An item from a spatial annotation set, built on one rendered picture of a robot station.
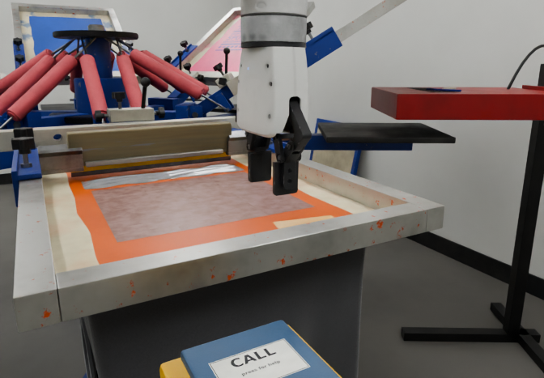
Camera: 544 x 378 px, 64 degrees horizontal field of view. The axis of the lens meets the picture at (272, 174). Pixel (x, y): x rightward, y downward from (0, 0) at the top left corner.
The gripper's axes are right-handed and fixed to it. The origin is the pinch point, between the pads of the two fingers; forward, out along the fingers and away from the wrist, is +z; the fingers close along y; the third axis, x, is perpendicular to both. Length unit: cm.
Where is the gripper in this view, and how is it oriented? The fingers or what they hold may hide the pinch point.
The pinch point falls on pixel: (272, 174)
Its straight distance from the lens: 54.2
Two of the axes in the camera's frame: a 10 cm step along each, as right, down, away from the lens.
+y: 4.8, 2.2, -8.5
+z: -0.1, 9.7, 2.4
